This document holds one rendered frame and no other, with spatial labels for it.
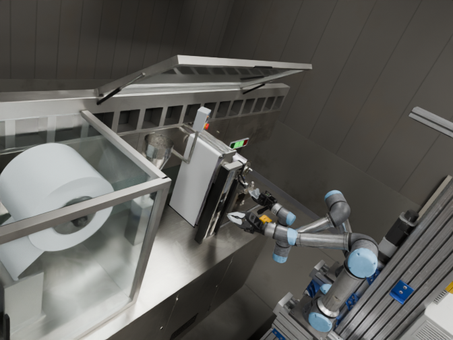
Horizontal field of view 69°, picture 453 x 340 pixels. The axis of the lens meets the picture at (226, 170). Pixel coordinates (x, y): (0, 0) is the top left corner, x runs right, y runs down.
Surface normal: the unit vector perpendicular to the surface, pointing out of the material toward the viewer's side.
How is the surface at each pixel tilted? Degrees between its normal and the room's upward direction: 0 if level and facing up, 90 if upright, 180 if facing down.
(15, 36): 90
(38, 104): 90
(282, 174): 90
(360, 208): 90
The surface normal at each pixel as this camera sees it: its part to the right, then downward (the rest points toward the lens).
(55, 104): 0.73, 0.53
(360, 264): -0.40, 0.21
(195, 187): -0.61, 0.22
